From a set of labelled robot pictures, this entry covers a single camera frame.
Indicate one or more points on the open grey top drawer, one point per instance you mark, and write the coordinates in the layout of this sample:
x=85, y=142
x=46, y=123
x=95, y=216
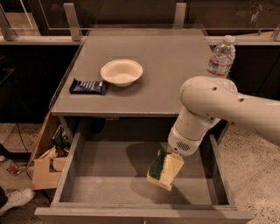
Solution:
x=105, y=182

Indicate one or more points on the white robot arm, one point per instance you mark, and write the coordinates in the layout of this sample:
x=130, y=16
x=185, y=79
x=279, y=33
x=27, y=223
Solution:
x=205, y=101

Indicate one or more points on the dark blue snack bar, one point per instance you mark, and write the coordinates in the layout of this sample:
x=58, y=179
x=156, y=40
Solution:
x=97, y=87

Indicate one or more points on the green snack bag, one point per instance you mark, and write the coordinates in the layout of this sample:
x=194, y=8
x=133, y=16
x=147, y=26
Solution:
x=60, y=138

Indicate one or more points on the clear plastic water bottle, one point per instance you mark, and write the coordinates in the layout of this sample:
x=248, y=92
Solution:
x=222, y=57

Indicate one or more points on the small bottle on floor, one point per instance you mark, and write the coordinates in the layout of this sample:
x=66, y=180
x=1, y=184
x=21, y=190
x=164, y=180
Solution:
x=11, y=167

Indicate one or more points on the green and yellow sponge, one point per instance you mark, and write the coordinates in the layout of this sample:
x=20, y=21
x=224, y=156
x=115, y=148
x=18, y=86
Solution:
x=155, y=170

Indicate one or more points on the grey counter cabinet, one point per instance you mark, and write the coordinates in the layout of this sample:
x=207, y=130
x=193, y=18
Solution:
x=168, y=57

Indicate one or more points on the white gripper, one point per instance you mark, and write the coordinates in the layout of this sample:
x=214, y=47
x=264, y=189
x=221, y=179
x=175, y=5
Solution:
x=183, y=143

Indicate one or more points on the white paper bowl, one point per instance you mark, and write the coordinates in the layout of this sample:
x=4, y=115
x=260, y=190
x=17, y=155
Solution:
x=121, y=72

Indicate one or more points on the white sneaker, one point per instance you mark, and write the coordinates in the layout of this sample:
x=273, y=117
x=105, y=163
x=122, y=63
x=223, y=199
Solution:
x=18, y=198

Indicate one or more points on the brown cardboard box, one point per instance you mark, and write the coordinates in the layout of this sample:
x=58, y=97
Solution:
x=46, y=171

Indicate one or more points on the metal railing frame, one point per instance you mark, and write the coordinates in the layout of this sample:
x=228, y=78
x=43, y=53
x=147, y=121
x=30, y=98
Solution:
x=257, y=18

